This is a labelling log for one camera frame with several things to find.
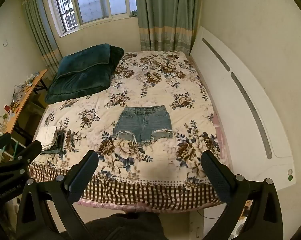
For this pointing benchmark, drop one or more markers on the dark folded garment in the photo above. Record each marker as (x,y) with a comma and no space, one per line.
(56,142)

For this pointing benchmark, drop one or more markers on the small red box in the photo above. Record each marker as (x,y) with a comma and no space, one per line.
(7,108)

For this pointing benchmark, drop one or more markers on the green striped curtain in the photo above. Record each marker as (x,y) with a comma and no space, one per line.
(41,30)
(165,15)

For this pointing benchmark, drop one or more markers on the wooden desk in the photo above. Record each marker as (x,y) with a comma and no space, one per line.
(25,95)

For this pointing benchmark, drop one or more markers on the window with white frame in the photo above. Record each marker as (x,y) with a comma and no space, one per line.
(95,2)

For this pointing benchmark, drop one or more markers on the person's dark fleece clothing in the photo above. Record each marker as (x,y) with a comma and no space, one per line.
(125,227)

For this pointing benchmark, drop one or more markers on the white headboard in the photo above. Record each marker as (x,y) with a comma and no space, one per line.
(243,105)

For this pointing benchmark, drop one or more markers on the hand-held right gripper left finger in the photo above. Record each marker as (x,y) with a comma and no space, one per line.
(77,182)

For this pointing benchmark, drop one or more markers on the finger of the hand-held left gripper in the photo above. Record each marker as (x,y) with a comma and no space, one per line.
(0,141)
(28,152)

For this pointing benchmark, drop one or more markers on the white folded cloth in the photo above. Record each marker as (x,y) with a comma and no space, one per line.
(47,135)

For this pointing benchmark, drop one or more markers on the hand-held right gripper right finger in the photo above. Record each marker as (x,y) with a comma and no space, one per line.
(213,177)

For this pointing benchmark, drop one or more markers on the blue denim short pants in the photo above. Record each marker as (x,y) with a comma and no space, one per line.
(143,122)

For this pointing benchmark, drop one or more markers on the dark green pillow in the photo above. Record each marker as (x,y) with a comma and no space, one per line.
(83,58)

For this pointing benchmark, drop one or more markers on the white wall switch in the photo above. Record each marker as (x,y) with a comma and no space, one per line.
(5,44)

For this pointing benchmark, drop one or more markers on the floral bed sheet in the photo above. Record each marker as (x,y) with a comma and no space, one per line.
(145,80)

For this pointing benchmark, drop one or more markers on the dark green pillows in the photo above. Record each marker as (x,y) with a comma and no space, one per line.
(83,82)

